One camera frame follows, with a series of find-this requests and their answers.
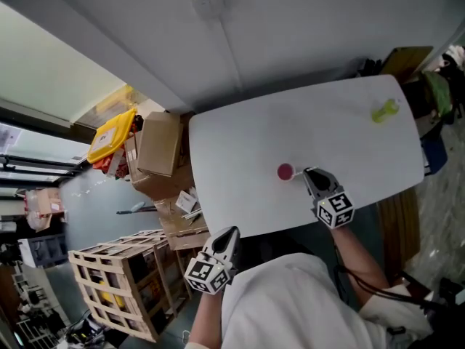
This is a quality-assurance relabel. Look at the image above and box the person's left forearm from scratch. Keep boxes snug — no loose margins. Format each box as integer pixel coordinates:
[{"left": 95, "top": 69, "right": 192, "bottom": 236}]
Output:
[{"left": 187, "top": 291, "right": 225, "bottom": 349}]

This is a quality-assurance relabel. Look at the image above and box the green cushioned chair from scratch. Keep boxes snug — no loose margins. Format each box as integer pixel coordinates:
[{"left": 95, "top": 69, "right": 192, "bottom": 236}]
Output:
[{"left": 422, "top": 70, "right": 454, "bottom": 120}]

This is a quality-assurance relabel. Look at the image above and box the red plastic bin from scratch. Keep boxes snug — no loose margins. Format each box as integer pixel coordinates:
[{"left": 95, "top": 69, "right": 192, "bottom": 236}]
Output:
[{"left": 92, "top": 147, "right": 132, "bottom": 182}]

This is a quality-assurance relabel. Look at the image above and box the small open cardboard box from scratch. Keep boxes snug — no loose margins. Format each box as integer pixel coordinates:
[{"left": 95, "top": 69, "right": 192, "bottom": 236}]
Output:
[{"left": 35, "top": 187, "right": 63, "bottom": 217}]

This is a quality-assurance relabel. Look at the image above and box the large brown cardboard box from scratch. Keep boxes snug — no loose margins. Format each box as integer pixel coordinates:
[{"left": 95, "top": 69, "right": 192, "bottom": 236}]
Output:
[{"left": 124, "top": 132, "right": 199, "bottom": 201}]

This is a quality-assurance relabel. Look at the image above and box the green plastic bottle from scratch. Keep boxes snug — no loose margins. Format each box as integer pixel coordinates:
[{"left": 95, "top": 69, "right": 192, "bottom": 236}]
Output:
[{"left": 370, "top": 98, "right": 402, "bottom": 124}]

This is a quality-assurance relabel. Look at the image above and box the person's right forearm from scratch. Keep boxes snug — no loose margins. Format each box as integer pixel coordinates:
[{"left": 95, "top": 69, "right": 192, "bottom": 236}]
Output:
[{"left": 328, "top": 225, "right": 392, "bottom": 310}]

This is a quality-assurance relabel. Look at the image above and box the white paper packet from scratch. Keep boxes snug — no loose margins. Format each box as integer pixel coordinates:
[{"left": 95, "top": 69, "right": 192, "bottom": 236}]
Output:
[{"left": 175, "top": 190, "right": 198, "bottom": 214}]

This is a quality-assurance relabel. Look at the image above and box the yellow bin lid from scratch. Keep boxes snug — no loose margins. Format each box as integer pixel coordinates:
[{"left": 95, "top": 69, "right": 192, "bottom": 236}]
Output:
[{"left": 86, "top": 107, "right": 138, "bottom": 165}]

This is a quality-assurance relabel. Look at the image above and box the white stick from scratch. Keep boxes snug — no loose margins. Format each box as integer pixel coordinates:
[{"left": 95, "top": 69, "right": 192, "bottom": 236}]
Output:
[{"left": 292, "top": 165, "right": 320, "bottom": 178}]

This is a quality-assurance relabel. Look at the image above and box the red cup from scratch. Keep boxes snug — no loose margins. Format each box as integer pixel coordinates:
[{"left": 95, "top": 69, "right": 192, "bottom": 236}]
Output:
[{"left": 276, "top": 163, "right": 296, "bottom": 182}]

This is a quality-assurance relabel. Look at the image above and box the blue chair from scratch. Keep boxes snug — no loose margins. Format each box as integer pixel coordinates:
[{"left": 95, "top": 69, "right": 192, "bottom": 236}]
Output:
[{"left": 420, "top": 135, "right": 449, "bottom": 177}]

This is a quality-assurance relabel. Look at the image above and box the small brown cardboard box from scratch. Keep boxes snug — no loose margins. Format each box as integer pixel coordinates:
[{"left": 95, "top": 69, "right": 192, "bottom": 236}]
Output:
[{"left": 136, "top": 111, "right": 182, "bottom": 178}]

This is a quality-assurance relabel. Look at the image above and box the flat taped cardboard box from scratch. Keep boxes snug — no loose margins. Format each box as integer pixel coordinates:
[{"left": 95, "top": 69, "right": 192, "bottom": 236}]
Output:
[{"left": 154, "top": 194, "right": 212, "bottom": 252}]

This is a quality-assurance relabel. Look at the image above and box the yellow object inside crate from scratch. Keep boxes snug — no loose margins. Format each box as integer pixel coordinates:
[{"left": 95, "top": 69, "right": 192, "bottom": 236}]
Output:
[{"left": 99, "top": 281, "right": 121, "bottom": 305}]

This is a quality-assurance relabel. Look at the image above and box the brown wooden board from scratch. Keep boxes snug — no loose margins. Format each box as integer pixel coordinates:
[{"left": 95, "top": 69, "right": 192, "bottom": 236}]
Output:
[{"left": 379, "top": 46, "right": 434, "bottom": 85}]

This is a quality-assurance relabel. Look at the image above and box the teal handled tool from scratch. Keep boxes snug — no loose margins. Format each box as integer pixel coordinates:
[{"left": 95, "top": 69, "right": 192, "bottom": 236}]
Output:
[{"left": 116, "top": 201, "right": 158, "bottom": 216}]

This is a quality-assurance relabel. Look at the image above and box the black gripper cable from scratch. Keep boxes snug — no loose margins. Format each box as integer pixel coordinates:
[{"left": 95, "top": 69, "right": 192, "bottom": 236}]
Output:
[{"left": 333, "top": 245, "right": 439, "bottom": 307}]

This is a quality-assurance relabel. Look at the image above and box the person's white shirt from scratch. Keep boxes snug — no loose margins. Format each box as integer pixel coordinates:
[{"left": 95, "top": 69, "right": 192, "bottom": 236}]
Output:
[{"left": 220, "top": 252, "right": 434, "bottom": 349}]

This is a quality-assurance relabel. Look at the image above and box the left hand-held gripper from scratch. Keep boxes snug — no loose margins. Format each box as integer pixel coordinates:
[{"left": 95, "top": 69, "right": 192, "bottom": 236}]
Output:
[{"left": 184, "top": 225, "right": 242, "bottom": 296}]

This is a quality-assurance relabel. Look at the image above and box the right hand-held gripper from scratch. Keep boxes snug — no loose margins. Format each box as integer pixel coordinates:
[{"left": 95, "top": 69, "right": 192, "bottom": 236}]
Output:
[{"left": 302, "top": 167, "right": 355, "bottom": 230}]

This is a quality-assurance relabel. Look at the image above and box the wooden slat crate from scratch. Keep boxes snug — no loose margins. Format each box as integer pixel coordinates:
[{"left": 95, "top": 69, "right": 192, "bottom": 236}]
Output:
[{"left": 68, "top": 229, "right": 194, "bottom": 343}]

